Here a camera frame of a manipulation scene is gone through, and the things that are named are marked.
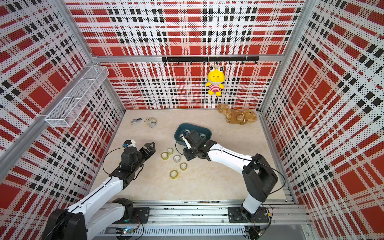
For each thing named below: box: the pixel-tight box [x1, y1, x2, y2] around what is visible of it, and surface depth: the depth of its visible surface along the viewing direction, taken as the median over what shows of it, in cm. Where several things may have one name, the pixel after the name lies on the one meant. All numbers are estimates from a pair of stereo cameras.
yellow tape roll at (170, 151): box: [166, 147, 174, 155], surface depth 100 cm
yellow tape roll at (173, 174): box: [169, 170, 179, 179], surface depth 89 cm
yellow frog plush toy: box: [206, 65, 225, 97], surface depth 95 cm
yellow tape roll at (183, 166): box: [179, 162, 188, 171], surface depth 92 cm
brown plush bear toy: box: [217, 103, 258, 125], surface depth 107 cm
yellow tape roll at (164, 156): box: [161, 152, 169, 161], surface depth 97 cm
